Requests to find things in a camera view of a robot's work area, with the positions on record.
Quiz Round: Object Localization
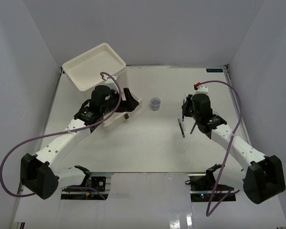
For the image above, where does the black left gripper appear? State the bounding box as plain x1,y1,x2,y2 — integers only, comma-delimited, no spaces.
102,88,139,116

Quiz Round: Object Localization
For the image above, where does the green gel pen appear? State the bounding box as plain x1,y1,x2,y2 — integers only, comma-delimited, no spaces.
178,118,185,138

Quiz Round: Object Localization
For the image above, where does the black gel pen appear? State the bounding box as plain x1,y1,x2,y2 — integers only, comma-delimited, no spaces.
190,122,197,134

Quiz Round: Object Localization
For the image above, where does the clear jar of paper clips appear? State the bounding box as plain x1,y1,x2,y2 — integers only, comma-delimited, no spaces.
150,97,161,111

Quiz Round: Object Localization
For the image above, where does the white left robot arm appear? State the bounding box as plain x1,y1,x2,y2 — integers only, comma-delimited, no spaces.
20,85,141,199

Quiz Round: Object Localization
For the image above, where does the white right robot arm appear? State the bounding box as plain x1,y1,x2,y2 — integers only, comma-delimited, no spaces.
182,94,286,204

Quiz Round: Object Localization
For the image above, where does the blue table label sticker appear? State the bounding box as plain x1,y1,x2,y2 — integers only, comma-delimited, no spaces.
206,68,223,73

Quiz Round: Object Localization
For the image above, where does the white drawer cabinet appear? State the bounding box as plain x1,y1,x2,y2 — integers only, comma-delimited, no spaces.
62,42,129,113

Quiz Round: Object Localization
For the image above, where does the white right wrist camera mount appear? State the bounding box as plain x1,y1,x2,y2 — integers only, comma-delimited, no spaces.
194,83,208,95

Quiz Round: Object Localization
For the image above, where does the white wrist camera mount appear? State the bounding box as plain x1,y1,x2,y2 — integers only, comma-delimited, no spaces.
194,83,208,95
105,75,120,87

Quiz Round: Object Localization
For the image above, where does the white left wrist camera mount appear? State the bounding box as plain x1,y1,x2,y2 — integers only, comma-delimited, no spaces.
105,75,120,87

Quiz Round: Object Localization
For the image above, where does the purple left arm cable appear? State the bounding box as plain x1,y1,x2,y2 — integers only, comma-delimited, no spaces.
0,71,122,198

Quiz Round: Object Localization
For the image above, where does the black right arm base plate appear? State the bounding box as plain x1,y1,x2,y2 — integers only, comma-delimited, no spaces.
185,164,234,196

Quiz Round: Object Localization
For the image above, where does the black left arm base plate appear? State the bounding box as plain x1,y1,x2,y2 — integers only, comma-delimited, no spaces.
63,176,107,192

